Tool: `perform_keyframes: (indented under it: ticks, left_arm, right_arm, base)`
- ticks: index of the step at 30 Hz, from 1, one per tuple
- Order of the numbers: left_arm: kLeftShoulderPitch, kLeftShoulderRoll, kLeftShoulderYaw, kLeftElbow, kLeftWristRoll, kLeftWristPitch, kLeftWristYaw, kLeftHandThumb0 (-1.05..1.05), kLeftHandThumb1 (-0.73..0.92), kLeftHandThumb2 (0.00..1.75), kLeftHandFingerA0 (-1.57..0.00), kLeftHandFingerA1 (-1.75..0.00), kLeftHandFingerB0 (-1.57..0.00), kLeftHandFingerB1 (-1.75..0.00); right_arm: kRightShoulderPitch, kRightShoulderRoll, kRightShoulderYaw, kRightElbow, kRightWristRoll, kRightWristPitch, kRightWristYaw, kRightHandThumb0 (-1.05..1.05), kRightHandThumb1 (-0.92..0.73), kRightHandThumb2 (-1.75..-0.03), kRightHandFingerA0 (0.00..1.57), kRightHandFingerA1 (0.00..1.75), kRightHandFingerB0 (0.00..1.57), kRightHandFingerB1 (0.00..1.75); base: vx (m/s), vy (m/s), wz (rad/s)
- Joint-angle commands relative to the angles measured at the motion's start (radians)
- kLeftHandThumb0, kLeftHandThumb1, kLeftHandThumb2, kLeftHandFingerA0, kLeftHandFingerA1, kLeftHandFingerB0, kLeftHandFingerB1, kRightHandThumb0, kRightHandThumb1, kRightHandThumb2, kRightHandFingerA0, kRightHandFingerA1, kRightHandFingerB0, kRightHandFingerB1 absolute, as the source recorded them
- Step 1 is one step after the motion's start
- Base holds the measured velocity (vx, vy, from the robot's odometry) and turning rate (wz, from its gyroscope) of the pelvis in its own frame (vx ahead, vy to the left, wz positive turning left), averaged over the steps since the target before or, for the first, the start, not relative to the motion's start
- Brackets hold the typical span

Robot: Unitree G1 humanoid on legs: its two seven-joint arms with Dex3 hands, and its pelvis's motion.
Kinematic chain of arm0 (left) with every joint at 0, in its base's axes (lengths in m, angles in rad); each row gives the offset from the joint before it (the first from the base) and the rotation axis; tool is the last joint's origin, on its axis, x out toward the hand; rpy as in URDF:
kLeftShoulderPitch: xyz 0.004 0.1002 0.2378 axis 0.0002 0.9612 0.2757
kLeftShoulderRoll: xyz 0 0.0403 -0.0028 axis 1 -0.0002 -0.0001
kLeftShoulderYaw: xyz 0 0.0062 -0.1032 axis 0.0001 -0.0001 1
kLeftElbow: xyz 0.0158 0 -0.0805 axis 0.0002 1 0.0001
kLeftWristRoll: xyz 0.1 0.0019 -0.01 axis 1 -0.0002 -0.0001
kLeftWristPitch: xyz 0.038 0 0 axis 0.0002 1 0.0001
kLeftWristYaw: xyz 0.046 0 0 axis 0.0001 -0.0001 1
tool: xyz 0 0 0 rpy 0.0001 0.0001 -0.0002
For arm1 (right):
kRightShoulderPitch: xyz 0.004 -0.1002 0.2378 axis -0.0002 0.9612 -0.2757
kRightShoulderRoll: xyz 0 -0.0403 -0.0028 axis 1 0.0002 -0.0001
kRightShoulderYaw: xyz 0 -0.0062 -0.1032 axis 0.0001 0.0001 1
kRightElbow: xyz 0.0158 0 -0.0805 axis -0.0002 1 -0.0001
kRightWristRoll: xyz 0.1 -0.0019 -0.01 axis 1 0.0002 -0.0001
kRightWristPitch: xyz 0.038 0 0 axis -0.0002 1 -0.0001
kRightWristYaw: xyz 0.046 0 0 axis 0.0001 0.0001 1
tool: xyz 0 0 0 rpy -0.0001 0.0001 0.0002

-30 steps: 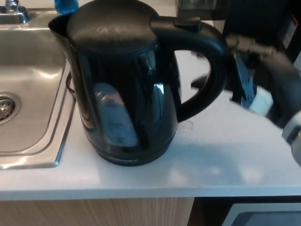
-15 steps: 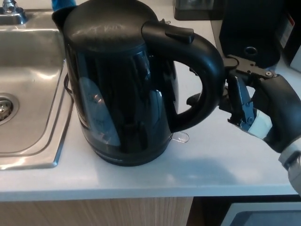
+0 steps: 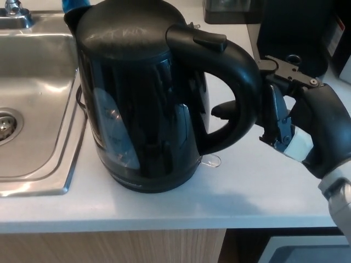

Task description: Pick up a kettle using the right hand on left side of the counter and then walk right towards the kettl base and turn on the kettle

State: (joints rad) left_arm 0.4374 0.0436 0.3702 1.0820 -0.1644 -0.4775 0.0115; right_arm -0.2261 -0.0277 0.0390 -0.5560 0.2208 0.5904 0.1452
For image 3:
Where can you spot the chrome faucet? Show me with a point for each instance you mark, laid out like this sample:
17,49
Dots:
15,16

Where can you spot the blue dish soap bottle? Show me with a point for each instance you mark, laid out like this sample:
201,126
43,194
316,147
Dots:
71,5

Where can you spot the metal sink drain strainer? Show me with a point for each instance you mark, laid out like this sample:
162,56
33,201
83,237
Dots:
6,126

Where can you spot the black electric kettle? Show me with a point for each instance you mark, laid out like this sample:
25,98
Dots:
153,109

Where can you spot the stainless steel sink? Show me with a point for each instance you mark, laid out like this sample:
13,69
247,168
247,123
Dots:
35,82

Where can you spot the black appliance with red label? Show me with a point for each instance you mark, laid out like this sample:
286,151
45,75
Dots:
341,41

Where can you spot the black and steel appliance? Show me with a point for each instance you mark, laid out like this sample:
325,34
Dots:
293,27

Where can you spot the wooden cabinet door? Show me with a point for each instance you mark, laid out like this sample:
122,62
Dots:
109,246

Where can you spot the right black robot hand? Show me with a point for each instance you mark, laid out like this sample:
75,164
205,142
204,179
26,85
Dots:
326,123

